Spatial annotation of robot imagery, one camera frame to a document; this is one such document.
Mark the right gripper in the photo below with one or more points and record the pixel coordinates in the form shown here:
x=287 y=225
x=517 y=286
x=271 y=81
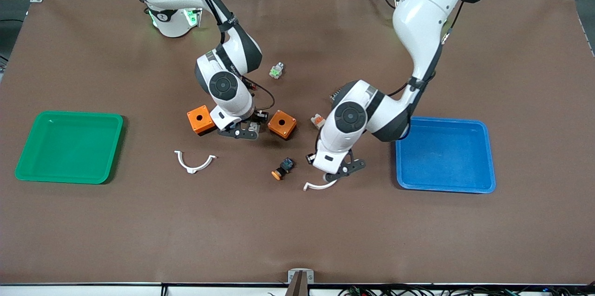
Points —
x=258 y=117

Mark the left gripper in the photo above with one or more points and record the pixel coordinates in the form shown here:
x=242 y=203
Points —
x=308 y=159

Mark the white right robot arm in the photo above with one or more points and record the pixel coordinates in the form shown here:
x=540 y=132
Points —
x=223 y=84

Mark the large white pipe clamp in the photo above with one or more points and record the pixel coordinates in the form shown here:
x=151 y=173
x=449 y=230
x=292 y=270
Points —
x=318 y=187

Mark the yellow mushroom push button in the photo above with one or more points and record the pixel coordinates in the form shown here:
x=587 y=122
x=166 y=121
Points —
x=279 y=174

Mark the orange red indicator lamp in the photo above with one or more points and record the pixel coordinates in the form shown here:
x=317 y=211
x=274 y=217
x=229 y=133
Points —
x=318 y=121

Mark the small white pipe clamp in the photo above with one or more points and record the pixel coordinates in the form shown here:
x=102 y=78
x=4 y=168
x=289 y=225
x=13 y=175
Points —
x=190 y=168

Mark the green white push button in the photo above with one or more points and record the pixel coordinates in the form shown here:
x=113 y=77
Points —
x=276 y=71

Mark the metal mesh power supply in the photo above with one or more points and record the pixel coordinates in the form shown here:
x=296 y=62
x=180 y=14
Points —
x=335 y=96

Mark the blue plastic tray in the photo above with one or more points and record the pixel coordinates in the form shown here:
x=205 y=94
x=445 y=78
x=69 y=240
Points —
x=446 y=154

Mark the brown table mat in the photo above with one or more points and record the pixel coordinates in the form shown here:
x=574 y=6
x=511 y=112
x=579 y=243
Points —
x=139 y=221

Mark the green plastic tray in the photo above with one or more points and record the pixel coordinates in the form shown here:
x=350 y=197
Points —
x=69 y=147

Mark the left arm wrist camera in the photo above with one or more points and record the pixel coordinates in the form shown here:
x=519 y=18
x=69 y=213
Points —
x=309 y=158

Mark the orange button enclosure box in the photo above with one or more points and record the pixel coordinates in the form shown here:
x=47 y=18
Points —
x=282 y=123
x=199 y=119

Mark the grey metal table bracket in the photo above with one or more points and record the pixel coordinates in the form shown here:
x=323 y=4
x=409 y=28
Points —
x=300 y=277

